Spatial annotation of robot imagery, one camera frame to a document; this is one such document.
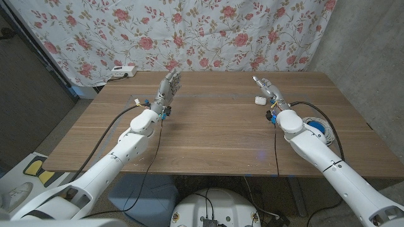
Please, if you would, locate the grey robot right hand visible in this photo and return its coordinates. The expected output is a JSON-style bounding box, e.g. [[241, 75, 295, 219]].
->
[[251, 75, 293, 116]]

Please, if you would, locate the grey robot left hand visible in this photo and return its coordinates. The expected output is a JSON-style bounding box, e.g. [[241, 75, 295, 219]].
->
[[150, 68, 182, 116]]

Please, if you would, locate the white power strip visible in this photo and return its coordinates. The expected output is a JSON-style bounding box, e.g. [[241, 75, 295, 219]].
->
[[110, 65, 138, 78]]

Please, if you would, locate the blue round pedal button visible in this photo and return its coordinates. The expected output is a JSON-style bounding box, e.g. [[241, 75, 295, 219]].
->
[[307, 121, 326, 135]]

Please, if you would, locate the floral rose backdrop cloth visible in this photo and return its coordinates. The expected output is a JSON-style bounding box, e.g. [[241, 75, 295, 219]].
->
[[8, 0, 338, 88]]

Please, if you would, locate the white storage box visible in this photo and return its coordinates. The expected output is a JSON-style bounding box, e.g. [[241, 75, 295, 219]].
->
[[71, 84, 98, 100]]

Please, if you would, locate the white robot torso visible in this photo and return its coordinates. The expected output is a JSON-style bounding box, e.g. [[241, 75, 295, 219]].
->
[[169, 188, 262, 227]]

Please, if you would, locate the white shoe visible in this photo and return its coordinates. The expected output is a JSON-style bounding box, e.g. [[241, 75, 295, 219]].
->
[[1, 182, 34, 212]]

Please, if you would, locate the black power strip cord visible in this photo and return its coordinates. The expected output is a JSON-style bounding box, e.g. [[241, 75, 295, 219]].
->
[[107, 73, 129, 83]]

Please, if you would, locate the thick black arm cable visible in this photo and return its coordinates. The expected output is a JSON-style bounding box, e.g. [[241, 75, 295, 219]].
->
[[288, 101, 345, 227], [68, 103, 149, 183]]

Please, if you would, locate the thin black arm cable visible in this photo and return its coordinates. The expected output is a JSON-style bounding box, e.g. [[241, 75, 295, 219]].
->
[[81, 118, 164, 219], [273, 122, 280, 177]]

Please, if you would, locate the coiled white cable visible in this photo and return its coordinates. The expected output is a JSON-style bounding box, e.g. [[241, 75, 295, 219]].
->
[[302, 117, 335, 146]]

